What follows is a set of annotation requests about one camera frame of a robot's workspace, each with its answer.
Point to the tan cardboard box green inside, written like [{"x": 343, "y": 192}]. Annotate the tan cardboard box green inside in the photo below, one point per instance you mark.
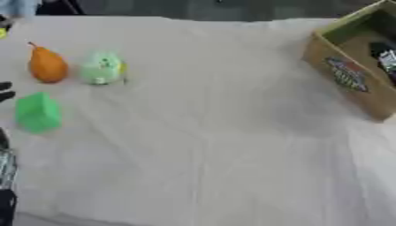
[{"x": 344, "y": 75}]

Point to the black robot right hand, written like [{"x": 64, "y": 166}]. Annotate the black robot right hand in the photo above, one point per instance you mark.
[{"x": 380, "y": 50}]

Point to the green and white soft toy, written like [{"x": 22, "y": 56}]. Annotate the green and white soft toy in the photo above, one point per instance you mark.
[{"x": 101, "y": 70}]

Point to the yellow and black small object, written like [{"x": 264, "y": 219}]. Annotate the yellow and black small object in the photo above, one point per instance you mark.
[{"x": 2, "y": 31}]

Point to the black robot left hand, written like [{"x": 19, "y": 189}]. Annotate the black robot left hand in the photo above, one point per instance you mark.
[{"x": 4, "y": 94}]

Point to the green block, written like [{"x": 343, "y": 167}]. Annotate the green block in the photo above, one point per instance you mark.
[{"x": 37, "y": 113}]

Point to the orange toy pear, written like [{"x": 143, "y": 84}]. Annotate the orange toy pear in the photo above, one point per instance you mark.
[{"x": 47, "y": 66}]

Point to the person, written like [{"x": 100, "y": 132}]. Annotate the person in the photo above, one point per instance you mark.
[{"x": 18, "y": 7}]

